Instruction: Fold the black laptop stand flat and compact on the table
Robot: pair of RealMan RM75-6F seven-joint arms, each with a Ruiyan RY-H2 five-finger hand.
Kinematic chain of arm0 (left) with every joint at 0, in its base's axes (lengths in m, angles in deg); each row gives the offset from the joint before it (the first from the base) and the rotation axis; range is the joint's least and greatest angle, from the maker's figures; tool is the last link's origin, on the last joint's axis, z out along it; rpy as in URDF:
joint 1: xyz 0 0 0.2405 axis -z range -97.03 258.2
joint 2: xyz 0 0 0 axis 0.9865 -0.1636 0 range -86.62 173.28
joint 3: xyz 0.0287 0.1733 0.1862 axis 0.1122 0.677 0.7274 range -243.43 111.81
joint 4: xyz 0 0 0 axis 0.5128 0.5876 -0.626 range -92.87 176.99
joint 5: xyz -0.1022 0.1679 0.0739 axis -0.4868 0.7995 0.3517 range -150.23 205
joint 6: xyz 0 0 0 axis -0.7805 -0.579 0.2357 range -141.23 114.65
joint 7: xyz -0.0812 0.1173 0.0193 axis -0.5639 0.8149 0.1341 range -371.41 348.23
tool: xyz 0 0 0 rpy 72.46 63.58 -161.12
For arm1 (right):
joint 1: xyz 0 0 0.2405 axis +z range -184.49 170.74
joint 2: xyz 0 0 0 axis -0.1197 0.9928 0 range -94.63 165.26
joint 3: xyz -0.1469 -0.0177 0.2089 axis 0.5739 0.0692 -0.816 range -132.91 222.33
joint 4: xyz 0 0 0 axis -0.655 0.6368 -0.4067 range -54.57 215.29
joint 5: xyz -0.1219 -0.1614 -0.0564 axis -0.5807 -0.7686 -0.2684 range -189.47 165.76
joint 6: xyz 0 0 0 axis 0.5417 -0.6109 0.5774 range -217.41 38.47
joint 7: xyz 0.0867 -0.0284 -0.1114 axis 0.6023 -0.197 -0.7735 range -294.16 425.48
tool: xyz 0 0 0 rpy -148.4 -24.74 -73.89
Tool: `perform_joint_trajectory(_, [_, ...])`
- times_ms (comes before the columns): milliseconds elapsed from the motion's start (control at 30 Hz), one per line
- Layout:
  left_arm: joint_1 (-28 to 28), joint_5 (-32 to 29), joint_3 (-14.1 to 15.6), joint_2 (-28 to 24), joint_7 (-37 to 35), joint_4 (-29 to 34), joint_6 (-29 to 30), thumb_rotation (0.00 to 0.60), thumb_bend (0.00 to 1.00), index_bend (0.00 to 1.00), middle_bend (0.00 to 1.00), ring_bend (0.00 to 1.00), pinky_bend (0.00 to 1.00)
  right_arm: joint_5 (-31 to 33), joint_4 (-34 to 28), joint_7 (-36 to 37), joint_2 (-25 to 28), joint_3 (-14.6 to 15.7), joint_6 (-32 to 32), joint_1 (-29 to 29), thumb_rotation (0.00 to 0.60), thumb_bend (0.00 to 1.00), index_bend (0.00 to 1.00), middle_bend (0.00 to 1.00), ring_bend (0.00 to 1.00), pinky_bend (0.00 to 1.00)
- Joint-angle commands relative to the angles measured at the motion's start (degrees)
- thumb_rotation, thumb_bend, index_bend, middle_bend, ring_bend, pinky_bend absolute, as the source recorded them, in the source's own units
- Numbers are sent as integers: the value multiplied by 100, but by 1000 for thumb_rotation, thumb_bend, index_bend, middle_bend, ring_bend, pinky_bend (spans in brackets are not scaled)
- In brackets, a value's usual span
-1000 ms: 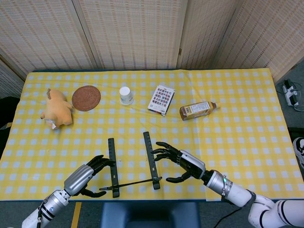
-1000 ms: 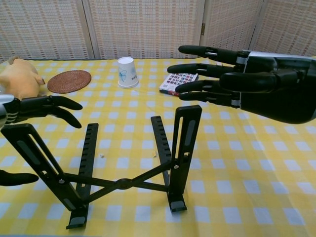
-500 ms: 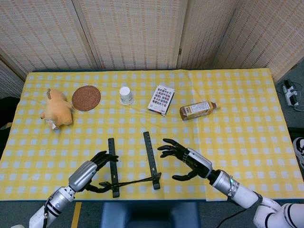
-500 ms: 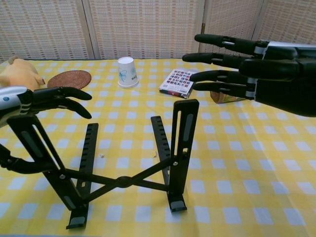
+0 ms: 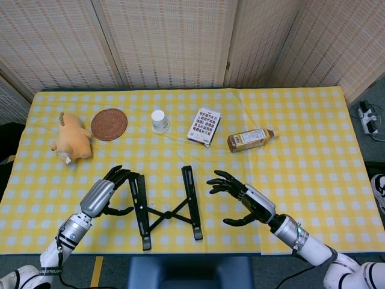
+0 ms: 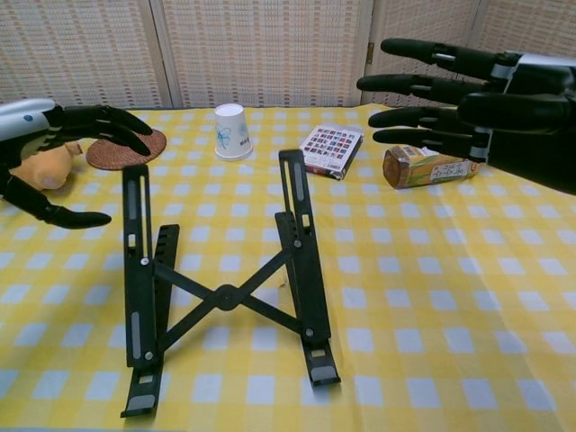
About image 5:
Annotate yellow floor tape strip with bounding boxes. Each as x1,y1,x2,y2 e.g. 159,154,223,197
90,255,105,288

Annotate brown woven round coaster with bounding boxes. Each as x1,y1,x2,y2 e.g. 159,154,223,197
90,108,129,141

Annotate woven folding screen panel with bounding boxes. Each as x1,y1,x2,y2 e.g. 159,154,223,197
269,0,385,103
0,0,124,93
224,0,301,88
0,70,34,126
91,0,238,90

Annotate amber tea bottle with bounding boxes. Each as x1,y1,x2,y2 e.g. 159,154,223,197
227,128,280,154

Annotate white black shoe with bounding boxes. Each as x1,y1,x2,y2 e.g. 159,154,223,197
370,173,385,215

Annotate yellow white checked tablecloth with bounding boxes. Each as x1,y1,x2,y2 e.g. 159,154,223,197
0,85,385,256

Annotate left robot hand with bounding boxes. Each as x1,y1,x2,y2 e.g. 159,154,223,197
79,164,135,219

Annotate white power strip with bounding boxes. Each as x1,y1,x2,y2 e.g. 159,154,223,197
357,101,380,135

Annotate black folding laptop stand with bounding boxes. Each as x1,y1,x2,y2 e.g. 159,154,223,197
128,165,204,252

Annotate white paper cup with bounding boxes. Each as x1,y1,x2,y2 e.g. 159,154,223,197
150,109,170,134

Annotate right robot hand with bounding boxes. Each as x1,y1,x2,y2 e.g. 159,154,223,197
206,170,277,227

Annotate colourful printed card box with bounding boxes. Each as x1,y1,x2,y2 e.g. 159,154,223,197
186,107,223,148

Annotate yellow plush toy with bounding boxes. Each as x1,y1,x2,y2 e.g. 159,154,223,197
50,111,94,165

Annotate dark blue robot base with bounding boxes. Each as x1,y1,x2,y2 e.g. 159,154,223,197
128,256,255,289

